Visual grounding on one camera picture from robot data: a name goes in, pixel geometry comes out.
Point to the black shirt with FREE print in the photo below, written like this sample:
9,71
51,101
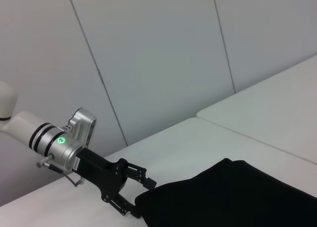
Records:
235,195

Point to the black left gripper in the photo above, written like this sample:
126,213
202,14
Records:
99,170

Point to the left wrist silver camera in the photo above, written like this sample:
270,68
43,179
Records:
83,128

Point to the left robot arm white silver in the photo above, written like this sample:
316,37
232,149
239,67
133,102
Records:
29,135

